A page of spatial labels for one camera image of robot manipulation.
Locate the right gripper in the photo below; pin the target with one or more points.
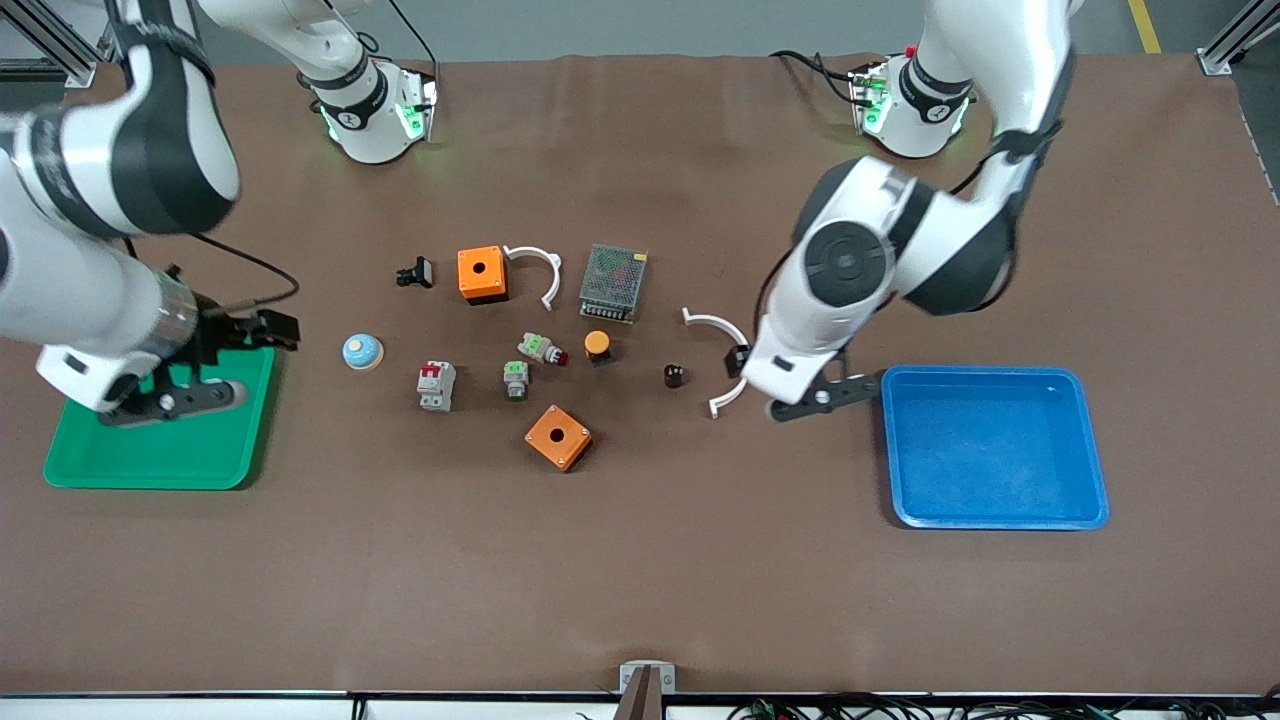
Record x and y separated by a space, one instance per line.
222 331

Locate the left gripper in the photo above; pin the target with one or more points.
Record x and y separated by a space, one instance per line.
739 360

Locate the small black cylindrical capacitor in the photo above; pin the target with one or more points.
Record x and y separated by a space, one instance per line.
674 376

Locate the white circuit breaker red lever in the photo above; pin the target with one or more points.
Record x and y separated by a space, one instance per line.
437 386

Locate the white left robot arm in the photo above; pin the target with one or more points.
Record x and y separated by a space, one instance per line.
960 240

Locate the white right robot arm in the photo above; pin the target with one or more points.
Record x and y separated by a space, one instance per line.
100 150

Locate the green plastic tray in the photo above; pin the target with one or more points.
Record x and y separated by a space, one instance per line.
215 450

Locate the blue plastic tray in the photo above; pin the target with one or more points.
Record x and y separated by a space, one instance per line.
990 450

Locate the blue dome light beige base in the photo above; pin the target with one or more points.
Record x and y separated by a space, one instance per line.
362 350

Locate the orange cap black base button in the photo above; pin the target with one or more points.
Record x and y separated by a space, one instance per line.
598 345

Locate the metal mesh power supply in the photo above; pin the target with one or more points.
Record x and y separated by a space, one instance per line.
613 283

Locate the brown table mat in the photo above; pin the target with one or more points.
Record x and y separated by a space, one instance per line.
640 580

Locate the orange button box with hole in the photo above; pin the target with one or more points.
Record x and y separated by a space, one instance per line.
558 438
482 273

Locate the small black bracket clip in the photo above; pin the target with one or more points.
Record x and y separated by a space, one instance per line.
418 272

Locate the red head push button switch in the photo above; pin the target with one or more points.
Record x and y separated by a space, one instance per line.
540 348

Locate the green head push button switch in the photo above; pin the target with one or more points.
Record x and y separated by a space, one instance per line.
516 379

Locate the white table edge rail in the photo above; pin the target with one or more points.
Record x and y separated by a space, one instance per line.
200 708

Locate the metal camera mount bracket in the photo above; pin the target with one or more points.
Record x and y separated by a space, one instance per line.
647 688

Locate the aluminium frame profile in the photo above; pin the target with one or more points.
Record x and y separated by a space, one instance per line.
58 42
1228 48

